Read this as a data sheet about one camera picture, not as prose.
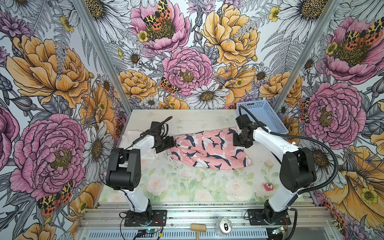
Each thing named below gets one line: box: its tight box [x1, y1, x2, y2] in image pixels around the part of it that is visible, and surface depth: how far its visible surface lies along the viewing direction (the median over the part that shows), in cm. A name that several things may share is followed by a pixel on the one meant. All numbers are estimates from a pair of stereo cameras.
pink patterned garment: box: [167, 127, 253, 170], surface depth 98 cm
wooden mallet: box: [190, 223, 207, 240], surface depth 71 cm
